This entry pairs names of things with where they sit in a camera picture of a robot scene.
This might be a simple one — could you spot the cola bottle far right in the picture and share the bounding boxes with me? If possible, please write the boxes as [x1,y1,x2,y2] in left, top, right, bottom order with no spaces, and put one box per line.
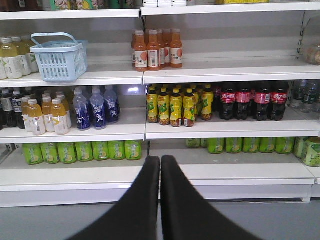
[269,81,289,121]

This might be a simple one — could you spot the cola bottle far left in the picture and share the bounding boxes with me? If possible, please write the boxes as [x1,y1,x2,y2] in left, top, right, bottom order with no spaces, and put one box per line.
[219,82,236,121]

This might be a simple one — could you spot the dark tea bottle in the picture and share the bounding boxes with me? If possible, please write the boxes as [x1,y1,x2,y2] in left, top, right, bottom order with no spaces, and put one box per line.
[12,90,25,129]

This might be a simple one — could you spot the orange juice bottle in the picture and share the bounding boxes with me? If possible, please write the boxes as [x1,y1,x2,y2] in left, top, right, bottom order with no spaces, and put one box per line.
[170,28,183,68]
[147,30,161,71]
[134,30,148,72]

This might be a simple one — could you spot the orange juice bottle front middle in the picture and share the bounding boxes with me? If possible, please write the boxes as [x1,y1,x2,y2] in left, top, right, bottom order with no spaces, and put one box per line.
[147,30,161,71]

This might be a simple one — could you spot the cola bottle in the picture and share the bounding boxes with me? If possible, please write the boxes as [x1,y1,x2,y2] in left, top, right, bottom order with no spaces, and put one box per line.
[235,82,251,120]
[269,81,289,121]
[219,82,236,121]
[254,82,271,121]

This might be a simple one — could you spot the white metal shelving unit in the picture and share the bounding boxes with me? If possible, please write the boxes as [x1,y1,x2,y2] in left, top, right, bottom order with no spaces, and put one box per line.
[0,2,320,208]

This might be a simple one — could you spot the orange juice bottle front left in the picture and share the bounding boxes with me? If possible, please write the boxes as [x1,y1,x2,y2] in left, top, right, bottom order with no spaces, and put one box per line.
[134,30,148,72]

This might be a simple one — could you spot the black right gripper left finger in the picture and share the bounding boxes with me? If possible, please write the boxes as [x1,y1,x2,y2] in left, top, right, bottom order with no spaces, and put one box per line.
[70,156,160,240]

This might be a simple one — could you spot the orange vitamin drink bottle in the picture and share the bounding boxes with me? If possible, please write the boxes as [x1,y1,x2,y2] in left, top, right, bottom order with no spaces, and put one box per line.
[42,95,55,133]
[51,98,69,135]
[28,99,46,136]

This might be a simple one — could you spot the blue sports drink bottle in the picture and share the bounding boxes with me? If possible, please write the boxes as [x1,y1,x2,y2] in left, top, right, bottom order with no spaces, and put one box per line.
[73,87,91,131]
[103,85,120,123]
[90,88,107,130]

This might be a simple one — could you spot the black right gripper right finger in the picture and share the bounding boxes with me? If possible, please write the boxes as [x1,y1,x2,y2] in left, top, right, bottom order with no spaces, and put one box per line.
[160,155,257,240]

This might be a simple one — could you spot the green drink bottle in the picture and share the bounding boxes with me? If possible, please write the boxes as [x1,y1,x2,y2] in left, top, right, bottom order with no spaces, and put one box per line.
[22,143,44,165]
[40,143,60,164]

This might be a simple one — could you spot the light blue plastic basket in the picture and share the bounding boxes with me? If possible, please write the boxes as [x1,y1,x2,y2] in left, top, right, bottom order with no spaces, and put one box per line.
[30,32,88,83]

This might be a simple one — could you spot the yellow lemon tea bottle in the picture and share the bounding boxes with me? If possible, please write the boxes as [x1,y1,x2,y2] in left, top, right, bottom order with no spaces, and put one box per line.
[157,87,170,126]
[146,86,159,124]
[183,88,196,127]
[170,88,183,127]

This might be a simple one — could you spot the pale yellow drink bottle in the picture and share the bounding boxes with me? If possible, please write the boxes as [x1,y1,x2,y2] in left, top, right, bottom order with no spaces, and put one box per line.
[0,37,23,79]
[11,36,31,76]

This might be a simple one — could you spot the orange juice bottle right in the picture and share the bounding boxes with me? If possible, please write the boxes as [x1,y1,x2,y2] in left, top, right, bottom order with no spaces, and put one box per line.
[170,28,183,68]

